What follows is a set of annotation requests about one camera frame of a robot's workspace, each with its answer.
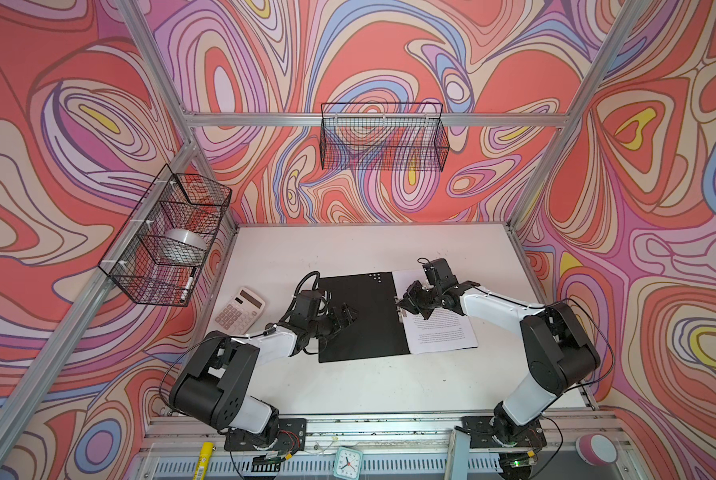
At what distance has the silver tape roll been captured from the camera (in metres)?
0.70

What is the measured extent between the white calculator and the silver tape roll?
0.87 ft

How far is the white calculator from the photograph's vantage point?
93cm
